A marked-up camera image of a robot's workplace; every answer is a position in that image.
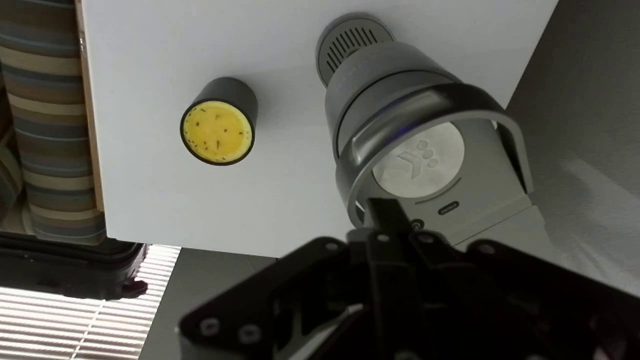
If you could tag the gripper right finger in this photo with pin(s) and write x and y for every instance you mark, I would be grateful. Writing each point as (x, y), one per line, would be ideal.
(525, 290)

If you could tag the grey coffee maker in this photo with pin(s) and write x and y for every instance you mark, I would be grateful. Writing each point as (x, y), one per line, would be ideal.
(380, 75)

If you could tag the black suitcase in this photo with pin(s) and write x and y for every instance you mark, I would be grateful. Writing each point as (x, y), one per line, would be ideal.
(65, 270)

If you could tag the white window blinds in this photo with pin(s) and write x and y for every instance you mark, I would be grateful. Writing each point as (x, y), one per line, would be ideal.
(75, 325)

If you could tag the striped cushion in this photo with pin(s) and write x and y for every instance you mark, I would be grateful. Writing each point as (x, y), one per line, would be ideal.
(50, 125)

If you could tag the black cup with yellow filling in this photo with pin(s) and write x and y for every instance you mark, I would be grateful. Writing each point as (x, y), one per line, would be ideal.
(218, 131)

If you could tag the chrome coffee maker lever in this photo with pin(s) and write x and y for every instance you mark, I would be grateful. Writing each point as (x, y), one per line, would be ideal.
(450, 100)

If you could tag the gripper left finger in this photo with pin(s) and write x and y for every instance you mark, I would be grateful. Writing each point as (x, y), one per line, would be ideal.
(280, 280)

